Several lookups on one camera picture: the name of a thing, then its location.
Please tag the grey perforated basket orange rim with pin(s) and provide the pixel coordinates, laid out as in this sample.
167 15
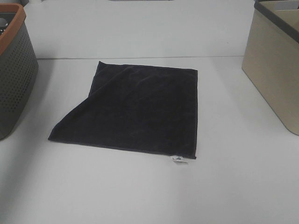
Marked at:
18 66

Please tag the dark navy towel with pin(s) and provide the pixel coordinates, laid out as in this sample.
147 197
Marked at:
138 108

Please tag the beige bin grey rim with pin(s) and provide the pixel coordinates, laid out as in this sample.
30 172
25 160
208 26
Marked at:
271 59

